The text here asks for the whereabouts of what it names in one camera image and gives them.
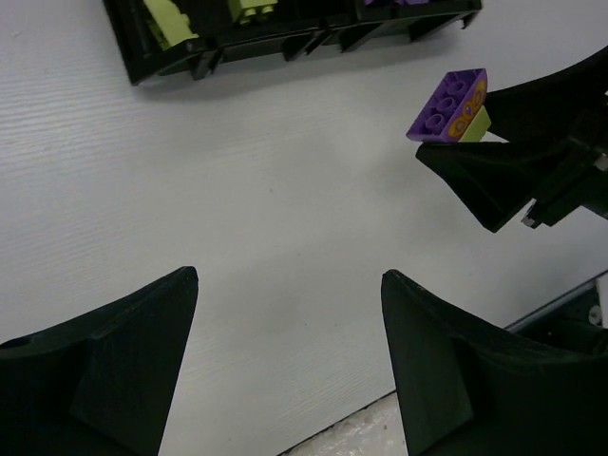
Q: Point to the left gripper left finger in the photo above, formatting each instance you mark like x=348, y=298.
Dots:
x=101, y=383

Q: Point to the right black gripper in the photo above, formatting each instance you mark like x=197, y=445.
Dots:
x=556, y=154

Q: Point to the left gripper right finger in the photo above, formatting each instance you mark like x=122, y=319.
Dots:
x=467, y=387

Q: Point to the lime wedge lego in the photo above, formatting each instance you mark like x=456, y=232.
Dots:
x=477, y=128

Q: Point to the purple and lime lego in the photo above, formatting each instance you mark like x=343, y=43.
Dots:
x=451, y=107

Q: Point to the lime small lego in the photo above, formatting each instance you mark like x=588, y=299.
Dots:
x=245, y=11

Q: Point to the black four-compartment tray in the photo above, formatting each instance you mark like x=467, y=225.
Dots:
x=295, y=28

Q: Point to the lime lego in tray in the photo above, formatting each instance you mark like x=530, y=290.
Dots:
x=168, y=24

